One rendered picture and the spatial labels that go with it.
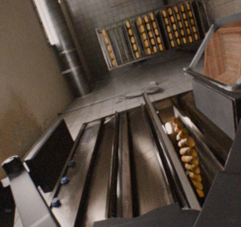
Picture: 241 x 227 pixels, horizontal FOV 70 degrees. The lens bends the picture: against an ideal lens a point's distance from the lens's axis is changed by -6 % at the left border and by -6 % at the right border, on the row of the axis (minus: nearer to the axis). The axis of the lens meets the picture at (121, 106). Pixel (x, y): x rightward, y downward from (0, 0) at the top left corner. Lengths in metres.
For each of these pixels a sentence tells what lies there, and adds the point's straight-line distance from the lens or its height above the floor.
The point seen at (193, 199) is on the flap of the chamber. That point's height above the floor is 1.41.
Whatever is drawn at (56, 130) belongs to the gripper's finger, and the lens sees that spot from 0.17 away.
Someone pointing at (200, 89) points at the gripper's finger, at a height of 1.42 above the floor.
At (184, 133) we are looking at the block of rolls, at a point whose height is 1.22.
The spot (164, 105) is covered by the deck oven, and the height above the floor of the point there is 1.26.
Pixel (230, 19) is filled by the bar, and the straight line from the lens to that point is 1.21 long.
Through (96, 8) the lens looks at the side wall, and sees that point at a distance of 5.31.
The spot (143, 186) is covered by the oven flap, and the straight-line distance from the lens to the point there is 0.93.
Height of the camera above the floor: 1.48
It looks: 6 degrees up
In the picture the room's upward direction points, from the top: 107 degrees counter-clockwise
